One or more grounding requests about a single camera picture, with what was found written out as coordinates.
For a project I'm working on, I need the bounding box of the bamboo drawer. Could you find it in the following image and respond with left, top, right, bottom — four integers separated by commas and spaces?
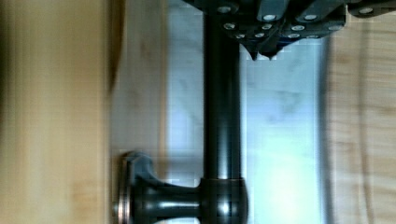
1, 0, 167, 224

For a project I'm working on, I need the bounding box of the dark metal drawer handle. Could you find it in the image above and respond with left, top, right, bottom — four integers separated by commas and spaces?
114, 0, 248, 224

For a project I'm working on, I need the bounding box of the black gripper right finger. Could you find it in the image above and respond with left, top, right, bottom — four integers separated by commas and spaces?
270, 0, 395, 57

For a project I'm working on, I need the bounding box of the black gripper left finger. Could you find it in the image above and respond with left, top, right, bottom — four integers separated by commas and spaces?
183, 0, 289, 60

